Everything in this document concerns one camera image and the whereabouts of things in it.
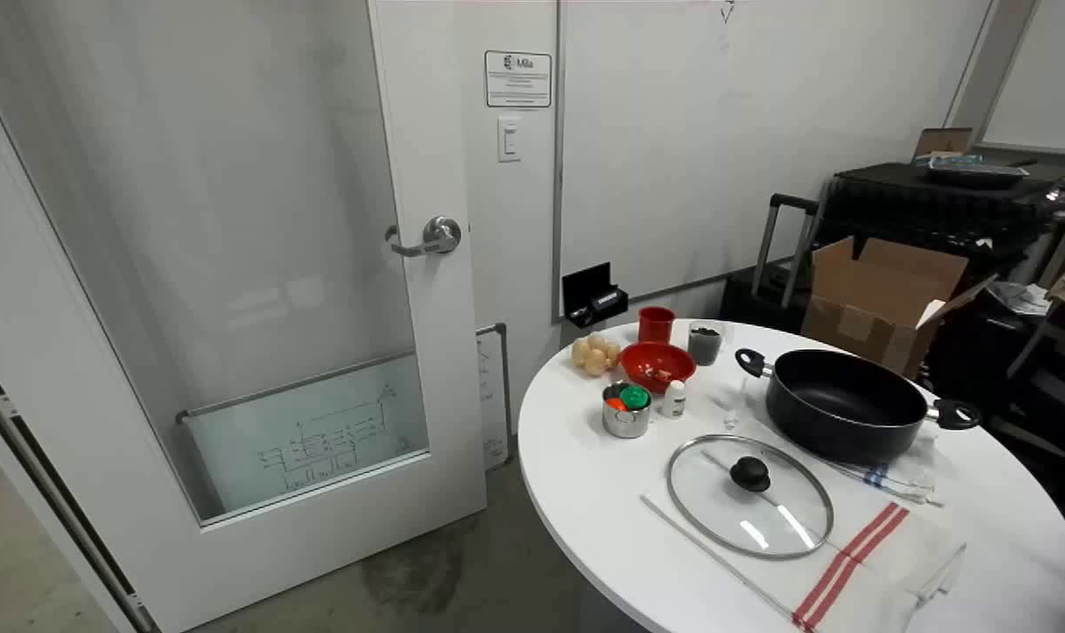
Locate glass lid black knob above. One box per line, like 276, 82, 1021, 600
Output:
666, 431, 837, 562

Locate small steel pot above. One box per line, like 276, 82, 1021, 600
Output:
598, 381, 656, 445

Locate white door frosted glass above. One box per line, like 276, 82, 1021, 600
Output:
0, 0, 493, 633

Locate black marker holder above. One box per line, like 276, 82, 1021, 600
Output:
560, 259, 633, 332

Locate yellowish toy bread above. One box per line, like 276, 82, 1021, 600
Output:
571, 332, 627, 381

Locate small white board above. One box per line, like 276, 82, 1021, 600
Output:
470, 319, 513, 476

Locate red cup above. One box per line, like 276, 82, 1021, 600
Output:
636, 304, 677, 347

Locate red bowl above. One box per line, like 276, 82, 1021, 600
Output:
615, 340, 698, 399

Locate small white-capped bottle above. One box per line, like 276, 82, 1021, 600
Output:
656, 375, 688, 422

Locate grey cup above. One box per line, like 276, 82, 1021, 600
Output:
684, 324, 725, 368

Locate open cardboard box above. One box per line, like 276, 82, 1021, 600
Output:
798, 235, 1000, 381

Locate white cloth blue stripes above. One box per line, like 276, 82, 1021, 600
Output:
858, 433, 964, 510

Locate white towel red stripes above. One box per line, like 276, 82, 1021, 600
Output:
636, 433, 969, 633

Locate small cardboard box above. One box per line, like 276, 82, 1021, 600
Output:
913, 125, 980, 164

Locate grey flat device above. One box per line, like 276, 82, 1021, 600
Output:
923, 153, 1032, 182

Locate clear plastic utensil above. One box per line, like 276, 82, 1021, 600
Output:
896, 538, 969, 612

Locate silver door lever handle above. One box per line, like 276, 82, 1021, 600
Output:
382, 215, 465, 259

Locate white light switch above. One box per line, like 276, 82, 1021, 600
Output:
493, 112, 525, 164

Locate white wall sign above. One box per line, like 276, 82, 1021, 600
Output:
481, 46, 557, 112

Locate wall whiteboard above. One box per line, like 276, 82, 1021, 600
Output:
549, 0, 1003, 324

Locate black pot with handles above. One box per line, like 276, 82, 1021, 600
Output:
734, 345, 986, 468

